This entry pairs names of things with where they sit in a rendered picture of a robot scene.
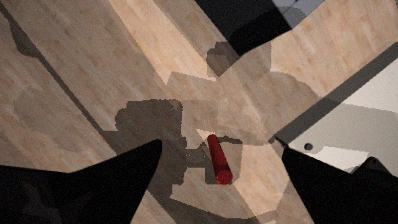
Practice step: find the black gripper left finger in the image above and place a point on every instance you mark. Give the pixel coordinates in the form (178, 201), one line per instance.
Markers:
(108, 192)

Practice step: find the red peg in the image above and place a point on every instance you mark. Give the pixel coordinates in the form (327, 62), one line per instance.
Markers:
(222, 170)

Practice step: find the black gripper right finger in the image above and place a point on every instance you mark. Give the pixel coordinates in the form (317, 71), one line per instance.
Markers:
(333, 196)

